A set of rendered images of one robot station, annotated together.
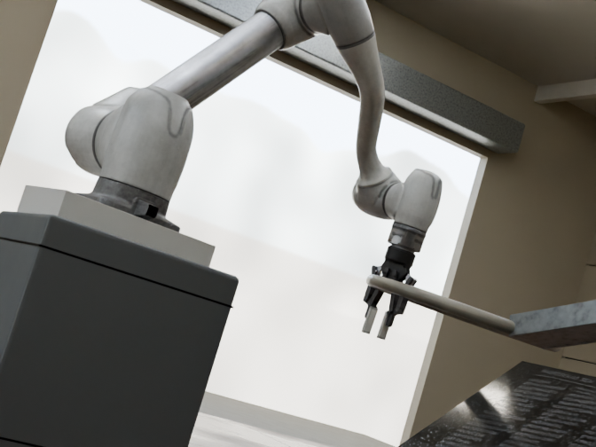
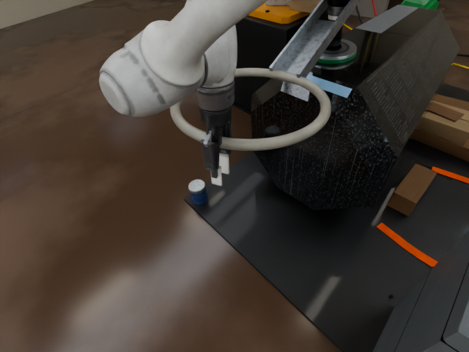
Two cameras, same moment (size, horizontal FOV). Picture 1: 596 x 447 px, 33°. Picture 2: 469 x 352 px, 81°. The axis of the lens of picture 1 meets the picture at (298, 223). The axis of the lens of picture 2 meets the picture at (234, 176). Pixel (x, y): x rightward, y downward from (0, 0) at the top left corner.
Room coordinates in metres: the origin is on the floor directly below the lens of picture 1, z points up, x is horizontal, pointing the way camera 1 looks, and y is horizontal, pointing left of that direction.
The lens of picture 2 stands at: (2.71, 0.27, 1.37)
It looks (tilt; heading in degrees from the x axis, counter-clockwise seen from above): 46 degrees down; 255
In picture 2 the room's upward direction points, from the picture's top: 7 degrees counter-clockwise
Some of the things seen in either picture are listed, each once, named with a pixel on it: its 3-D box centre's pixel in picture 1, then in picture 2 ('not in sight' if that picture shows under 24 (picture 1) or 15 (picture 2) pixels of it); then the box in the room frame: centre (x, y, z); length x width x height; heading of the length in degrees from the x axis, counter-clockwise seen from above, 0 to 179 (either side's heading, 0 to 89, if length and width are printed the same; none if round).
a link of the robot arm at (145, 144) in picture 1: (150, 140); not in sight; (2.07, 0.34, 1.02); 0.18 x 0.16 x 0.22; 37
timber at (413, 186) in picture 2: not in sight; (412, 188); (1.48, -0.40, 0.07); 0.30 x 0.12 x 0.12; 25
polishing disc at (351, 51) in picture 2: not in sight; (331, 48); (1.89, -0.80, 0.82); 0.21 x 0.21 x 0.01
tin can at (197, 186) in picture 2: not in sight; (198, 192); (2.64, -0.89, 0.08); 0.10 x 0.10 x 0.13
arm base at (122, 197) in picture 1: (132, 204); not in sight; (2.05, 0.33, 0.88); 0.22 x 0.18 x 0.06; 31
